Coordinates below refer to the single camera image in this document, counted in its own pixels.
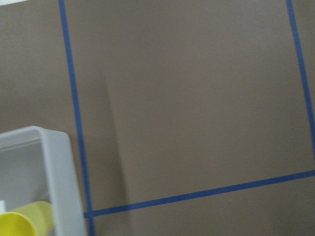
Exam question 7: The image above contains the yellow plastic cup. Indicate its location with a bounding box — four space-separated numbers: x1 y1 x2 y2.
0 201 55 236

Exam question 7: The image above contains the clear plastic storage box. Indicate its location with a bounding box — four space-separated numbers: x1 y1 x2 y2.
0 126 87 236

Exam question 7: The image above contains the white label in box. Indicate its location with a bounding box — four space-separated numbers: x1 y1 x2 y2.
0 200 6 214

